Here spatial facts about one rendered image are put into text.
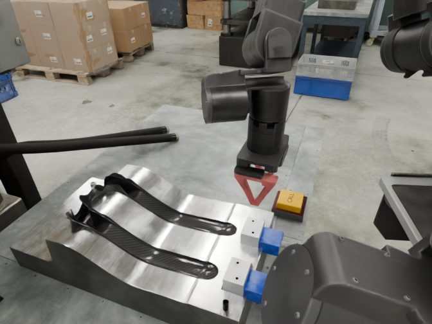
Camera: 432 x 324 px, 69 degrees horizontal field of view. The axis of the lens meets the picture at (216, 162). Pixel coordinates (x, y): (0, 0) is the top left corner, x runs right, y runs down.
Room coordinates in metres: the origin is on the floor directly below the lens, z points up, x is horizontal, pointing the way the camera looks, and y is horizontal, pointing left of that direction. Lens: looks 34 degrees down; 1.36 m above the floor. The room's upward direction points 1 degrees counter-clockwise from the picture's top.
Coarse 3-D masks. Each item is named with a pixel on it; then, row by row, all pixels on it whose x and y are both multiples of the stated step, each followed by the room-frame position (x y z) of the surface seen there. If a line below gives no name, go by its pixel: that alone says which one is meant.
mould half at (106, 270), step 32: (160, 192) 0.56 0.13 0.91; (64, 224) 0.44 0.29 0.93; (128, 224) 0.45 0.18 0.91; (160, 224) 0.48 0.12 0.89; (32, 256) 0.42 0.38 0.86; (64, 256) 0.39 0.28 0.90; (96, 256) 0.37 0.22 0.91; (128, 256) 0.39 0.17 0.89; (192, 256) 0.39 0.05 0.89; (224, 256) 0.39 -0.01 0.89; (256, 256) 0.39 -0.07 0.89; (96, 288) 0.37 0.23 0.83; (128, 288) 0.34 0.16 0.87; (160, 288) 0.33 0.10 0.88; (192, 288) 0.32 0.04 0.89; (192, 320) 0.29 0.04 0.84; (224, 320) 0.27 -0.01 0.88
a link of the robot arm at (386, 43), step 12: (396, 0) 0.54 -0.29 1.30; (408, 0) 0.52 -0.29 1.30; (420, 0) 0.50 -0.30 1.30; (396, 12) 0.54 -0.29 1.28; (408, 12) 0.51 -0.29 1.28; (420, 12) 0.54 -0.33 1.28; (396, 24) 0.54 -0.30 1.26; (384, 48) 0.53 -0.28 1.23; (420, 48) 0.47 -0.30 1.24; (384, 60) 0.53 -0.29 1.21; (396, 72) 0.53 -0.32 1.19
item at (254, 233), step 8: (248, 224) 0.44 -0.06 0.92; (256, 224) 0.44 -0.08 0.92; (248, 232) 0.42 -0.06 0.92; (256, 232) 0.42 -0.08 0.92; (264, 232) 0.43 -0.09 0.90; (272, 232) 0.43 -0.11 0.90; (280, 232) 0.43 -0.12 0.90; (240, 240) 0.42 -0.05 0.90; (248, 240) 0.41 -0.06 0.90; (256, 240) 0.41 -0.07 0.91; (264, 240) 0.41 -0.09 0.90; (272, 240) 0.41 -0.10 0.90; (280, 240) 0.41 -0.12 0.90; (264, 248) 0.41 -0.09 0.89; (272, 248) 0.40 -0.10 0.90
